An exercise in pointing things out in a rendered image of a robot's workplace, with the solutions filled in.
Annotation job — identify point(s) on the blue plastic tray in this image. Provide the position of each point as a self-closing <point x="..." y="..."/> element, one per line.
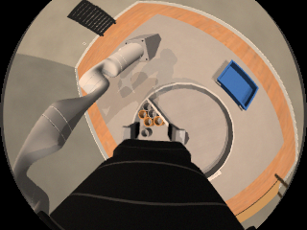
<point x="235" y="80"/>

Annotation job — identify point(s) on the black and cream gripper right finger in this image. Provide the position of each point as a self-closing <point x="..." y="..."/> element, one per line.
<point x="176" y="134"/>

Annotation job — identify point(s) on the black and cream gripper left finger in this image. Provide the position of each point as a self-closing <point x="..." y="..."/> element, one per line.
<point x="131" y="131"/>

